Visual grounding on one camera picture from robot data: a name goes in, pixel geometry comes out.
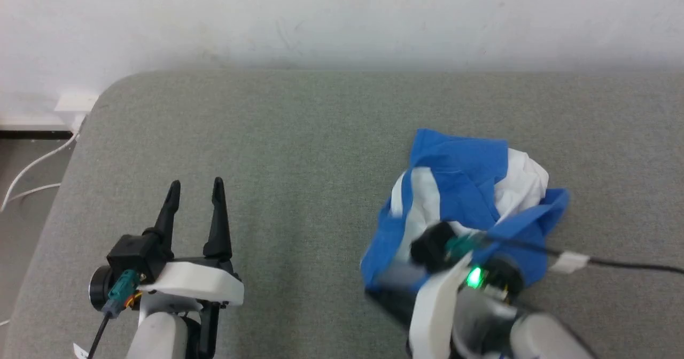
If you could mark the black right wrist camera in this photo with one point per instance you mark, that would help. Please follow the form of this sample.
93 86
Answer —
432 247

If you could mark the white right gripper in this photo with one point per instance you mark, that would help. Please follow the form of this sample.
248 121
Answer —
435 311

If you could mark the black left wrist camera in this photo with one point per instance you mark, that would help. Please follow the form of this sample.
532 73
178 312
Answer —
133 252

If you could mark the white wall power adapter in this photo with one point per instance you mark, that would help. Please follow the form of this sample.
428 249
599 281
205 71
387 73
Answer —
75 105

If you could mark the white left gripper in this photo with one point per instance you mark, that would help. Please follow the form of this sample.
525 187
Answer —
197 283

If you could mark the blue and white shirt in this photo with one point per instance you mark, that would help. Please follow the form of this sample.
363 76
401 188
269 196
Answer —
459 180

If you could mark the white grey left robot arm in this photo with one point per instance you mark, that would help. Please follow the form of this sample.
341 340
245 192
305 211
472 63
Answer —
160 337

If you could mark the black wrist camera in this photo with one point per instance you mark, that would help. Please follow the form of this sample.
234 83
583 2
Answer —
133 252
432 247

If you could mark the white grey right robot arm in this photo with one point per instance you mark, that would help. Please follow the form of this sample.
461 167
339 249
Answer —
539 337

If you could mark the black skirting strip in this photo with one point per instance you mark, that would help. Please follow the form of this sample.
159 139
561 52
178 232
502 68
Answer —
35 134

